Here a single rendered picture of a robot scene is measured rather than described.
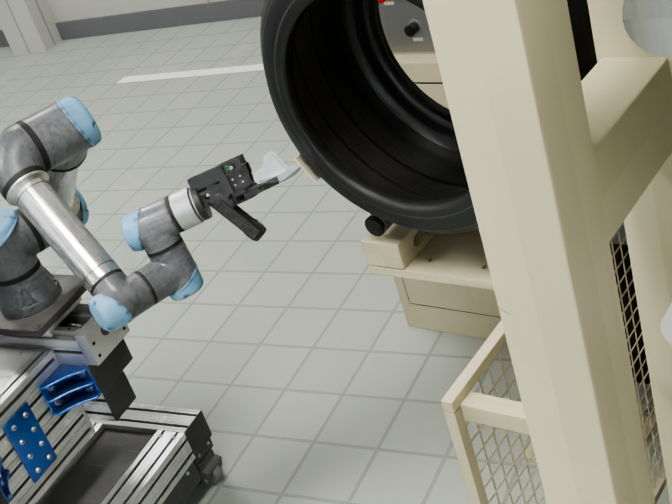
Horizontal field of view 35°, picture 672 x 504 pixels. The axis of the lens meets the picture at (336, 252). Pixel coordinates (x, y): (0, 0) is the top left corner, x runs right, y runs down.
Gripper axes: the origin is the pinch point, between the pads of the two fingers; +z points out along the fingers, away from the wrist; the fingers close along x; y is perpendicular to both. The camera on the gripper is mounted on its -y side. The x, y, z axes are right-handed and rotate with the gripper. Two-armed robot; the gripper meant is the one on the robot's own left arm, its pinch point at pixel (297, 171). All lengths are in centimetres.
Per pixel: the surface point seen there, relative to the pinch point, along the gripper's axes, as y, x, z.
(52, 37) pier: 106, 520, -171
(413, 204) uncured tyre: -13.0, -11.9, 17.9
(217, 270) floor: -36, 183, -63
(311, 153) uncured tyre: 2.3, -4.7, 4.3
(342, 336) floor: -64, 124, -23
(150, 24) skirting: 84, 491, -102
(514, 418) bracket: -35, -70, 20
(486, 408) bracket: -33, -68, 17
